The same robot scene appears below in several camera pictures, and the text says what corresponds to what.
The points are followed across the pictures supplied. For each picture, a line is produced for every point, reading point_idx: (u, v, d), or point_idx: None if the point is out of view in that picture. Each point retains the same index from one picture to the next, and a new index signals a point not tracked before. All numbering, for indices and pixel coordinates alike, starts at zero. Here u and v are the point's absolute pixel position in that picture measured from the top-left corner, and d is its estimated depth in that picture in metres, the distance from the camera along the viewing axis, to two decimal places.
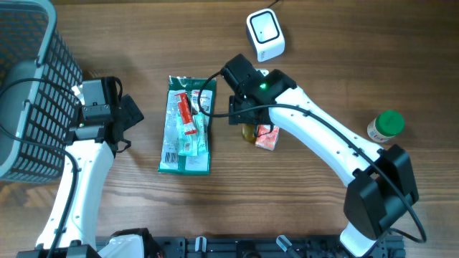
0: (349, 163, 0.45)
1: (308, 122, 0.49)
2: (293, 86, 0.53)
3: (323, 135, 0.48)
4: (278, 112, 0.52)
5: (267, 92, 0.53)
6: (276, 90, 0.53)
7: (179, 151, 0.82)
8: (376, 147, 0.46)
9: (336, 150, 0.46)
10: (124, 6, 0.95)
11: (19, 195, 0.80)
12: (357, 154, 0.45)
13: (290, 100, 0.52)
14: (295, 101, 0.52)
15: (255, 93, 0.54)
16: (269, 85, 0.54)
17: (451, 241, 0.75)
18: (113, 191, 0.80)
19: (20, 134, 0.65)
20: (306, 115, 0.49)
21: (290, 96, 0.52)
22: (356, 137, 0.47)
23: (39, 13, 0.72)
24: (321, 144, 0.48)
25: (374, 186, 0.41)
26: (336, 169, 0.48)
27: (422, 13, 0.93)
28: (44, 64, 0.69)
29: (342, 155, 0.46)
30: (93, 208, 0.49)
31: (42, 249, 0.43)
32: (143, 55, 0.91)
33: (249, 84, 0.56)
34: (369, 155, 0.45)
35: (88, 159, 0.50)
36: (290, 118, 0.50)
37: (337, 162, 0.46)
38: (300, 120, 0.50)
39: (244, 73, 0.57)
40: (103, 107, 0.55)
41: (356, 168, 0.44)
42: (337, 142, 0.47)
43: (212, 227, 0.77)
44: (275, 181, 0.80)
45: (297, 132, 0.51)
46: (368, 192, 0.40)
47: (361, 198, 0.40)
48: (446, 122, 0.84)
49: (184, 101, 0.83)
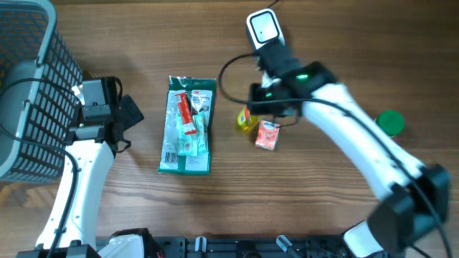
0: (388, 175, 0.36)
1: (345, 122, 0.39)
2: (335, 81, 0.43)
3: (361, 139, 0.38)
4: (314, 107, 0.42)
5: (306, 83, 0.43)
6: (316, 83, 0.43)
7: (179, 151, 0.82)
8: (416, 161, 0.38)
9: (374, 158, 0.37)
10: (124, 6, 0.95)
11: (19, 196, 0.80)
12: (397, 167, 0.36)
13: (324, 95, 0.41)
14: (331, 97, 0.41)
15: (292, 83, 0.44)
16: (310, 76, 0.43)
17: None
18: (113, 191, 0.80)
19: (20, 134, 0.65)
20: (345, 115, 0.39)
21: (331, 91, 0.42)
22: (396, 147, 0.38)
23: (39, 13, 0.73)
24: (359, 151, 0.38)
25: (412, 205, 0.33)
26: (368, 178, 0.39)
27: (422, 13, 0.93)
28: (44, 64, 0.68)
29: (381, 166, 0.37)
30: (93, 208, 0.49)
31: (42, 249, 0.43)
32: (143, 56, 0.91)
33: (283, 72, 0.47)
34: (409, 170, 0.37)
35: (88, 159, 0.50)
36: (328, 115, 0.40)
37: (374, 173, 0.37)
38: (336, 119, 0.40)
39: (282, 60, 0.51)
40: (103, 107, 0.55)
41: (395, 183, 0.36)
42: (376, 149, 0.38)
43: (213, 227, 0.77)
44: (275, 181, 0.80)
45: (330, 130, 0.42)
46: (403, 210, 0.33)
47: (396, 214, 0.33)
48: (446, 122, 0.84)
49: (184, 101, 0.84)
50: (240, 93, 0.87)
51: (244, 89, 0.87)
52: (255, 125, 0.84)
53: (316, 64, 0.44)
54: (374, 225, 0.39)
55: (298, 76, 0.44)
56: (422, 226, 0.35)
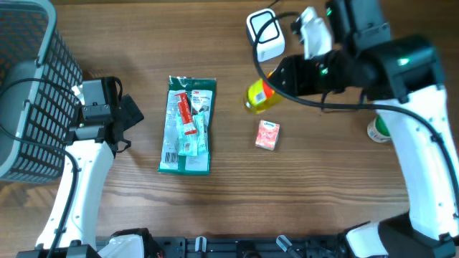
0: (445, 223, 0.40)
1: (430, 152, 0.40)
2: (438, 85, 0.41)
3: (437, 175, 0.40)
4: (406, 121, 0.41)
5: (405, 71, 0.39)
6: (414, 71, 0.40)
7: (179, 151, 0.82)
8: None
9: (439, 201, 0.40)
10: (124, 6, 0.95)
11: (19, 196, 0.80)
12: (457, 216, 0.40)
13: (422, 109, 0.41)
14: (427, 111, 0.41)
15: (385, 59, 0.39)
16: (408, 56, 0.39)
17: None
18: (113, 191, 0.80)
19: (20, 134, 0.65)
20: (432, 141, 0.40)
21: (427, 102, 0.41)
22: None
23: (39, 13, 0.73)
24: (429, 183, 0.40)
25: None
26: (415, 203, 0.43)
27: (422, 13, 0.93)
28: (44, 64, 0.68)
29: (441, 209, 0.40)
30: (93, 208, 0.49)
31: (42, 249, 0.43)
32: (143, 55, 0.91)
33: (366, 42, 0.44)
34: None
35: (88, 159, 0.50)
36: (414, 131, 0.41)
37: (428, 208, 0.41)
38: (424, 145, 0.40)
39: (363, 19, 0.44)
40: (103, 107, 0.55)
41: (447, 233, 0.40)
42: (447, 191, 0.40)
43: (213, 227, 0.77)
44: (275, 180, 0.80)
45: (407, 148, 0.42)
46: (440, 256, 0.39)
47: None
48: (446, 122, 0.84)
49: (184, 101, 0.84)
50: (240, 94, 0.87)
51: (245, 90, 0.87)
52: (255, 125, 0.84)
53: (421, 39, 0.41)
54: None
55: (399, 58, 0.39)
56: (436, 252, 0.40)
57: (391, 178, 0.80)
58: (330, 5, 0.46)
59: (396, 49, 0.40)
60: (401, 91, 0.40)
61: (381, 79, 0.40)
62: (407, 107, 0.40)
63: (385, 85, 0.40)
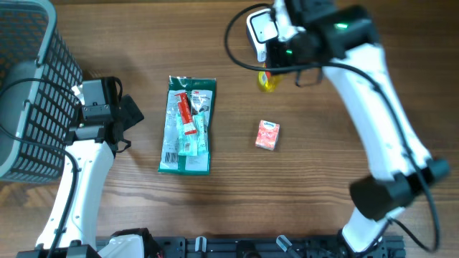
0: (394, 161, 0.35)
1: (371, 99, 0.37)
2: (374, 42, 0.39)
3: (381, 118, 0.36)
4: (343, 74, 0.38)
5: (345, 36, 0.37)
6: (354, 36, 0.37)
7: (179, 151, 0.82)
8: (424, 154, 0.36)
9: (387, 142, 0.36)
10: (124, 6, 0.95)
11: (19, 196, 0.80)
12: (407, 155, 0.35)
13: (360, 61, 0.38)
14: (366, 63, 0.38)
15: (326, 29, 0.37)
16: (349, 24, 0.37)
17: (451, 241, 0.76)
18: (113, 191, 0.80)
19: (20, 134, 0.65)
20: (372, 89, 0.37)
21: (366, 56, 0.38)
22: (412, 135, 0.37)
23: (39, 13, 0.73)
24: (374, 129, 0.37)
25: (409, 191, 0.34)
26: (378, 155, 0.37)
27: (422, 13, 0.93)
28: (44, 64, 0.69)
29: (390, 150, 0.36)
30: (93, 208, 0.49)
31: (42, 249, 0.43)
32: (143, 55, 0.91)
33: (315, 16, 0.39)
34: (416, 160, 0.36)
35: (88, 159, 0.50)
36: (353, 83, 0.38)
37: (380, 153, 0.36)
38: (363, 92, 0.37)
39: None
40: (103, 107, 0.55)
41: (399, 171, 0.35)
42: (393, 133, 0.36)
43: (213, 227, 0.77)
44: (275, 180, 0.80)
45: (353, 102, 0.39)
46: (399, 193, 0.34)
47: (391, 199, 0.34)
48: (446, 122, 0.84)
49: (184, 101, 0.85)
50: (240, 94, 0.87)
51: (245, 89, 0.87)
52: (255, 125, 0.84)
53: (358, 8, 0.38)
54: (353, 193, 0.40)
55: (337, 24, 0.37)
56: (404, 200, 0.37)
57: None
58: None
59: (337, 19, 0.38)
60: (342, 56, 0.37)
61: (323, 51, 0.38)
62: (346, 62, 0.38)
63: (327, 54, 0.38)
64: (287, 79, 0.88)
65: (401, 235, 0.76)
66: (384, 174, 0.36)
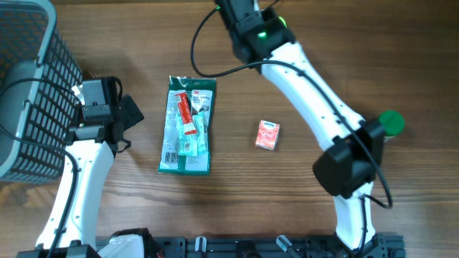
0: (330, 129, 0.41)
1: (300, 82, 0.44)
2: (292, 41, 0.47)
3: (310, 97, 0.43)
4: (273, 69, 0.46)
5: (267, 44, 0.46)
6: (275, 41, 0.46)
7: (179, 151, 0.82)
8: (358, 117, 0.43)
9: (321, 115, 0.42)
10: (124, 6, 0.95)
11: (19, 196, 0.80)
12: (340, 122, 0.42)
13: (285, 56, 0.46)
14: (290, 57, 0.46)
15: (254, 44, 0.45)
16: (270, 34, 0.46)
17: (451, 241, 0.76)
18: (113, 191, 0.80)
19: (20, 134, 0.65)
20: (300, 75, 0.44)
21: (288, 51, 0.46)
22: (342, 105, 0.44)
23: (39, 13, 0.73)
24: (308, 108, 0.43)
25: (349, 154, 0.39)
26: (315, 131, 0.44)
27: (422, 13, 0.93)
28: (44, 64, 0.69)
29: (325, 121, 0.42)
30: (93, 208, 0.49)
31: (42, 249, 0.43)
32: (143, 55, 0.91)
33: (247, 28, 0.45)
34: (350, 124, 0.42)
35: (88, 159, 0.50)
36: (284, 74, 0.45)
37: (318, 127, 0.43)
38: (292, 79, 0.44)
39: (239, 9, 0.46)
40: (103, 107, 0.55)
41: (337, 136, 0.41)
42: (323, 107, 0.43)
43: (213, 227, 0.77)
44: (275, 180, 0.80)
45: (289, 93, 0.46)
46: (343, 157, 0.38)
47: (336, 163, 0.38)
48: (445, 122, 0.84)
49: (185, 101, 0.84)
50: (240, 94, 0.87)
51: (245, 89, 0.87)
52: (255, 126, 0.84)
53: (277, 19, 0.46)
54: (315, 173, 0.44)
55: (259, 34, 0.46)
56: (360, 169, 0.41)
57: (391, 177, 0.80)
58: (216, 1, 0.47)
59: (262, 31, 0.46)
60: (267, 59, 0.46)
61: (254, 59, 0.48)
62: (273, 59, 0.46)
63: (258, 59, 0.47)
64: None
65: (402, 235, 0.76)
66: (328, 145, 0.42)
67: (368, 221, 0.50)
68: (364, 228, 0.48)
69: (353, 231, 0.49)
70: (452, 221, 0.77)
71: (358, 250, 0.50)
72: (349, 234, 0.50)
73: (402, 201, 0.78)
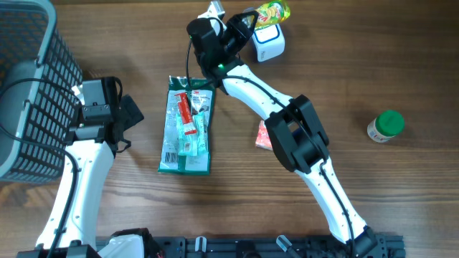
0: (267, 110, 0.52)
1: (247, 86, 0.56)
2: (241, 64, 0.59)
3: (253, 94, 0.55)
4: (227, 83, 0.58)
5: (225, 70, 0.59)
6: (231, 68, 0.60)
7: (179, 151, 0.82)
8: (288, 97, 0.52)
9: (261, 101, 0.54)
10: (124, 6, 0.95)
11: (19, 195, 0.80)
12: (274, 102, 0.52)
13: (235, 72, 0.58)
14: (239, 72, 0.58)
15: (215, 72, 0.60)
16: (226, 64, 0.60)
17: (450, 241, 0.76)
18: (113, 191, 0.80)
19: (20, 134, 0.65)
20: (246, 82, 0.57)
21: (237, 69, 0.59)
22: (277, 92, 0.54)
23: (39, 13, 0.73)
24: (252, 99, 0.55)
25: (283, 123, 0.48)
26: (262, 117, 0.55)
27: (422, 13, 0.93)
28: (44, 64, 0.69)
29: (265, 105, 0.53)
30: (93, 207, 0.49)
31: (42, 249, 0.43)
32: (144, 56, 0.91)
33: (210, 59, 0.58)
34: (282, 102, 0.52)
35: (88, 159, 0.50)
36: (235, 84, 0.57)
37: (262, 111, 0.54)
38: (242, 86, 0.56)
39: (209, 45, 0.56)
40: (103, 107, 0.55)
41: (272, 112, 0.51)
42: (262, 96, 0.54)
43: (213, 227, 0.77)
44: (275, 181, 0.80)
45: (243, 97, 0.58)
46: (277, 126, 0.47)
47: (272, 131, 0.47)
48: (445, 122, 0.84)
49: (184, 101, 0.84)
50: None
51: None
52: (255, 126, 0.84)
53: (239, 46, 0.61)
54: (276, 153, 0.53)
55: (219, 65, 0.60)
56: (302, 141, 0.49)
57: (391, 177, 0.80)
58: (191, 34, 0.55)
59: (220, 60, 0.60)
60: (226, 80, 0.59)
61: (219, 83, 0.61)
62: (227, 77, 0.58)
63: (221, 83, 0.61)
64: (287, 79, 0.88)
65: (401, 235, 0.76)
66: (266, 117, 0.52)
67: (348, 207, 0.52)
68: (346, 211, 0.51)
69: (338, 218, 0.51)
70: (452, 221, 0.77)
71: (350, 242, 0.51)
72: (337, 226, 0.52)
73: (402, 201, 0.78)
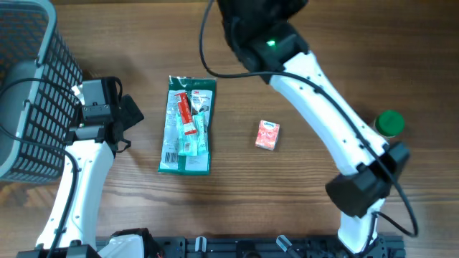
0: (354, 155, 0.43)
1: (318, 100, 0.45)
2: (305, 51, 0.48)
3: (330, 119, 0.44)
4: (287, 84, 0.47)
5: (276, 52, 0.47)
6: (284, 51, 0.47)
7: (179, 151, 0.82)
8: (381, 141, 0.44)
9: (343, 138, 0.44)
10: (124, 6, 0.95)
11: (19, 196, 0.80)
12: (363, 146, 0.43)
13: (300, 69, 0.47)
14: (305, 71, 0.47)
15: (260, 52, 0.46)
16: (277, 42, 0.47)
17: (450, 241, 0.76)
18: (113, 191, 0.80)
19: (20, 134, 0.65)
20: (315, 92, 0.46)
21: (302, 64, 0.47)
22: (363, 127, 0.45)
23: (39, 13, 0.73)
24: (330, 130, 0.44)
25: (373, 182, 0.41)
26: (332, 150, 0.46)
27: (422, 13, 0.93)
28: (44, 64, 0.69)
29: (348, 145, 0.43)
30: (93, 208, 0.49)
31: (42, 249, 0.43)
32: (143, 56, 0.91)
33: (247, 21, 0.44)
34: (375, 149, 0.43)
35: (88, 159, 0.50)
36: (300, 91, 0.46)
37: (338, 149, 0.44)
38: (308, 96, 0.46)
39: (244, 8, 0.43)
40: (103, 107, 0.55)
41: (360, 163, 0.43)
42: (343, 127, 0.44)
43: (213, 227, 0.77)
44: (275, 180, 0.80)
45: (305, 109, 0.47)
46: (366, 185, 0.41)
47: (361, 191, 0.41)
48: (445, 122, 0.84)
49: (184, 101, 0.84)
50: (240, 94, 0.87)
51: (244, 90, 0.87)
52: (255, 125, 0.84)
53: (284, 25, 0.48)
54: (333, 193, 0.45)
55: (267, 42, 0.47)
56: (379, 188, 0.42)
57: None
58: None
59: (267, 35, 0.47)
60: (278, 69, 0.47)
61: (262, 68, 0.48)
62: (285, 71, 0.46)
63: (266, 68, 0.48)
64: None
65: (401, 235, 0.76)
66: (348, 168, 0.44)
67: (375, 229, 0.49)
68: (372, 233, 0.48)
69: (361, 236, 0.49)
70: (452, 221, 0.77)
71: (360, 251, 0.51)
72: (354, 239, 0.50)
73: (402, 201, 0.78)
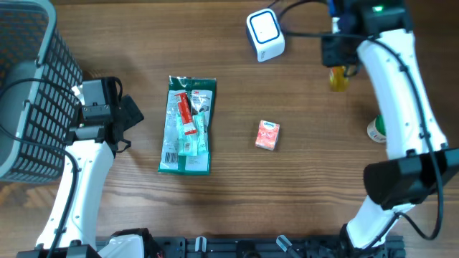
0: (410, 140, 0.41)
1: (397, 78, 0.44)
2: (407, 29, 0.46)
3: (404, 97, 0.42)
4: (376, 52, 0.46)
5: (380, 18, 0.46)
6: (389, 20, 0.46)
7: (179, 151, 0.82)
8: (442, 141, 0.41)
9: (407, 120, 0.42)
10: (124, 6, 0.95)
11: (19, 196, 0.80)
12: (422, 136, 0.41)
13: (396, 44, 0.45)
14: (400, 48, 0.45)
15: (366, 14, 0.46)
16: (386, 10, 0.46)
17: (450, 241, 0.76)
18: (113, 191, 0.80)
19: (20, 135, 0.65)
20: (400, 71, 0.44)
21: (399, 39, 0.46)
22: (432, 120, 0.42)
23: (39, 13, 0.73)
24: (397, 106, 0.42)
25: (417, 173, 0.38)
26: (388, 129, 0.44)
27: None
28: (44, 64, 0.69)
29: (409, 130, 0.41)
30: (93, 207, 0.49)
31: (42, 249, 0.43)
32: (143, 56, 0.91)
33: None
34: (432, 144, 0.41)
35: (88, 159, 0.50)
36: (384, 63, 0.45)
37: (398, 130, 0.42)
38: (391, 71, 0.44)
39: None
40: (103, 107, 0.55)
41: (412, 150, 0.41)
42: (412, 112, 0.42)
43: (213, 227, 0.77)
44: (275, 180, 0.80)
45: (379, 81, 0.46)
46: (410, 173, 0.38)
47: (400, 175, 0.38)
48: None
49: (184, 101, 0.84)
50: (240, 94, 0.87)
51: (244, 90, 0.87)
52: (255, 125, 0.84)
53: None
54: (371, 170, 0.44)
55: (375, 7, 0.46)
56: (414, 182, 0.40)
57: None
58: None
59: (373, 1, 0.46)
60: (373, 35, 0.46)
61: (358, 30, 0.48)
62: (380, 40, 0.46)
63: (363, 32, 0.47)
64: (287, 79, 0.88)
65: (402, 235, 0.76)
66: (398, 150, 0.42)
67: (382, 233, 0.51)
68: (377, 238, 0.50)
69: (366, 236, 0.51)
70: (452, 221, 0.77)
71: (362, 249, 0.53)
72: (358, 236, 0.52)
73: None
